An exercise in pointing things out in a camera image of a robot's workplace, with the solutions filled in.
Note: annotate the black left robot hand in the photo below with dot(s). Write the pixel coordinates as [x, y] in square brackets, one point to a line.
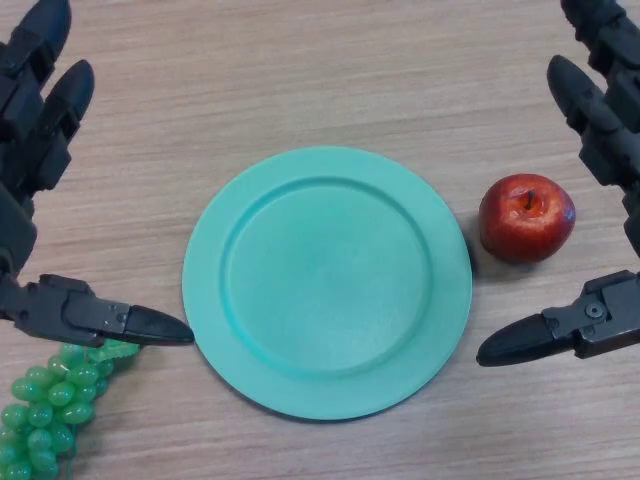
[30, 150]

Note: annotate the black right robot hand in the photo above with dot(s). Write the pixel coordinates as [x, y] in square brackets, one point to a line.
[610, 120]

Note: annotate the green grape bunch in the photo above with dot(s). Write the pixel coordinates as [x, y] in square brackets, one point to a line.
[45, 415]

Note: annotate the green round plate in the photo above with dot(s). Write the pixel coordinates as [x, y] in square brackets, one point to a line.
[327, 283]

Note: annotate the red apple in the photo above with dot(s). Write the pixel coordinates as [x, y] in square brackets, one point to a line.
[520, 230]

